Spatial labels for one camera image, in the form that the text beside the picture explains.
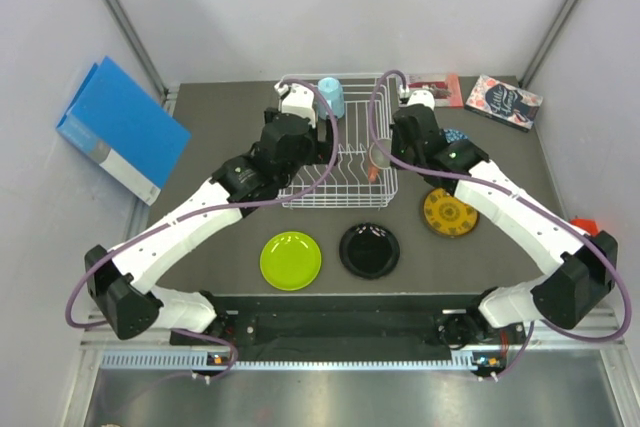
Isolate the blue triangle pattern bowl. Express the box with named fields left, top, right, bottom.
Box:
left=443, top=129, right=468, bottom=143

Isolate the salmon dotted mug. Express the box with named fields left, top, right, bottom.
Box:
left=367, top=142, right=390, bottom=183

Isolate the yellow patterned plate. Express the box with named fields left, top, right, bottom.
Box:
left=421, top=188, right=480, bottom=238

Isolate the lime green plate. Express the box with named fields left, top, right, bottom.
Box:
left=259, top=231, right=322, bottom=292

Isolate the black plate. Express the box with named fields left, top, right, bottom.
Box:
left=339, top=222, right=401, bottom=280

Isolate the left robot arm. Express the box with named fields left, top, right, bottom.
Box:
left=85, top=108, right=338, bottom=344

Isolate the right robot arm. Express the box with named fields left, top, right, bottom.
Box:
left=391, top=104, right=618, bottom=343

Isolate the red thin book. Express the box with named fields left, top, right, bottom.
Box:
left=407, top=73, right=464, bottom=108

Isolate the light blue mug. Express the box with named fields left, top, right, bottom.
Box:
left=317, top=77, right=345, bottom=119

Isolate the floral paperback book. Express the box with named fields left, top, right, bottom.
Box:
left=464, top=75, right=543, bottom=132

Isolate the blue folder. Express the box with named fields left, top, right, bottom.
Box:
left=56, top=56, right=191, bottom=205

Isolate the orange red cube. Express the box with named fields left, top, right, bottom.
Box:
left=570, top=218, right=600, bottom=236

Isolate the white wire dish rack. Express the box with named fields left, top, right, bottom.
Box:
left=279, top=74, right=401, bottom=209

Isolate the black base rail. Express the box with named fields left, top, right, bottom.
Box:
left=168, top=290, right=506, bottom=361

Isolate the slotted cable duct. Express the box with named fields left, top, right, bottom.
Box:
left=100, top=350, right=498, bottom=371

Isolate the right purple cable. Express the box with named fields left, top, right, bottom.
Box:
left=367, top=69, right=631, bottom=383

